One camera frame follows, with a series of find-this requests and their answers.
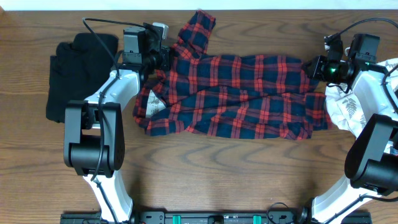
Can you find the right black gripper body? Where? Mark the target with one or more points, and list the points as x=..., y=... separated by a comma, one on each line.
x=327, y=71

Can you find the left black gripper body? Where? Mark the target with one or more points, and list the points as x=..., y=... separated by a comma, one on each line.
x=158, y=61

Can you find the red navy plaid shirt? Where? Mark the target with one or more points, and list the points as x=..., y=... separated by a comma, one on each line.
x=250, y=97

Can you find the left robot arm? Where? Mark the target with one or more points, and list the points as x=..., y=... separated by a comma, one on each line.
x=94, y=142

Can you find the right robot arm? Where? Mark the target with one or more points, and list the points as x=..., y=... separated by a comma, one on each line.
x=370, y=172

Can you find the white fern print cloth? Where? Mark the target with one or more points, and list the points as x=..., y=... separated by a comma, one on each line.
x=351, y=109

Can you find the black folded garment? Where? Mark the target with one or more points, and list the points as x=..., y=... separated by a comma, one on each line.
x=78, y=70

